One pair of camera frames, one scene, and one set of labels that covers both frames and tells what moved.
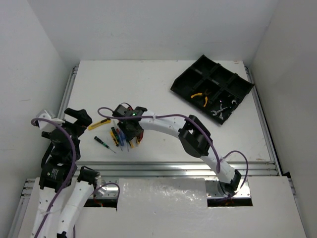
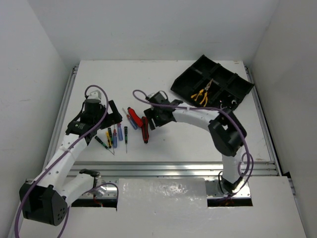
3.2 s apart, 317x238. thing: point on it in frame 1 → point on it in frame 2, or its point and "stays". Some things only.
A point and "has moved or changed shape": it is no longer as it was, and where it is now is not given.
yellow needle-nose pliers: [199, 94] has moved or changed shape
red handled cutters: [140, 136] → [145, 129]
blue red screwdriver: [121, 137] → [115, 139]
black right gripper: [131, 134] → [151, 113]
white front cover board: [178, 208] stays
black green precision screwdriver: [103, 143] stays
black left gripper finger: [79, 114] → [115, 110]
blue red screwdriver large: [121, 135] stays
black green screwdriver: [116, 135] → [110, 132]
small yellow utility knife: [114, 138] → [108, 140]
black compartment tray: [212, 89] stays
